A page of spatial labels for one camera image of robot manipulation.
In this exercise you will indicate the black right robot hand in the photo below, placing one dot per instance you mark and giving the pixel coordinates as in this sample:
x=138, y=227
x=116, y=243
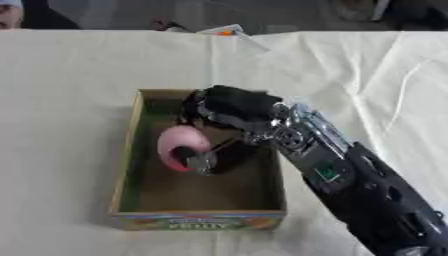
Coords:
x=233, y=103

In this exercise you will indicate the pink egg-shaped toy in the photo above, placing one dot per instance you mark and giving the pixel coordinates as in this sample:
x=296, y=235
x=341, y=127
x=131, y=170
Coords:
x=178, y=141

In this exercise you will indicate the open cardboard box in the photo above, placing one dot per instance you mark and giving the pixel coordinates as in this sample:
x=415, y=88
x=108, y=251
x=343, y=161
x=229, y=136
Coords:
x=198, y=196

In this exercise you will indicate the person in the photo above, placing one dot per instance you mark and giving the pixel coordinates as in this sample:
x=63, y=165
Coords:
x=9, y=13

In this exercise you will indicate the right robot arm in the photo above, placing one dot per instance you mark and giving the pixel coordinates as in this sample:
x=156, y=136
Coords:
x=361, y=186

